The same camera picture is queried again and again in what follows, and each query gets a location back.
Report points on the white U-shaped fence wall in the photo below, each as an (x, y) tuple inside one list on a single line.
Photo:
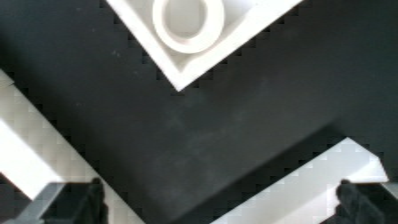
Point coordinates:
[(40, 162)]

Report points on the white square tabletop tray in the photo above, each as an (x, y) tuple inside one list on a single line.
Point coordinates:
[(193, 30)]

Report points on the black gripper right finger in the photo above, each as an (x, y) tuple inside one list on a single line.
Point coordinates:
[(369, 204)]

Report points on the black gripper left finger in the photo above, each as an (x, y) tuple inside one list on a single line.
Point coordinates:
[(70, 204)]

